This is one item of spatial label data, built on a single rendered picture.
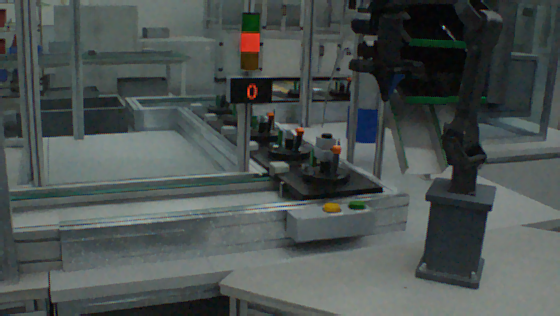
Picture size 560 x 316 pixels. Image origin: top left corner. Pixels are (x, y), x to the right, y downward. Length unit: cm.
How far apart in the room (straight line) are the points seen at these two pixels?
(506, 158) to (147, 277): 188
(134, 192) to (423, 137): 85
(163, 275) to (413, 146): 83
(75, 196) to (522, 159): 202
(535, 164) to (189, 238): 193
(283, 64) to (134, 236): 966
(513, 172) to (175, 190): 170
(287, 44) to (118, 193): 943
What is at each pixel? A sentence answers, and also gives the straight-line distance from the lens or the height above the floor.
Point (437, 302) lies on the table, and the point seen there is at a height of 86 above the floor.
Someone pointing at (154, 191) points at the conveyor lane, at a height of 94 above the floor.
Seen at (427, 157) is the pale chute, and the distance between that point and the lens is 169.
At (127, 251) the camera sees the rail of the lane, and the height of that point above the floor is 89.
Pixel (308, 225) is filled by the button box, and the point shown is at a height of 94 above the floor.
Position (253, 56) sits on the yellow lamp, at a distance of 155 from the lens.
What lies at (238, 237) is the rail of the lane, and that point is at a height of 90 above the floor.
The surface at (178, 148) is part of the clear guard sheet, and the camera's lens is 159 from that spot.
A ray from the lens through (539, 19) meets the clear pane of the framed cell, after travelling 287.
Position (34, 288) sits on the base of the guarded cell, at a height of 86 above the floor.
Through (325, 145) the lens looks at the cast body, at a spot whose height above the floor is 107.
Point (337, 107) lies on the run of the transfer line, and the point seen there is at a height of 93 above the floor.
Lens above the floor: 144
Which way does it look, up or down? 16 degrees down
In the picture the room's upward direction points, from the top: 2 degrees clockwise
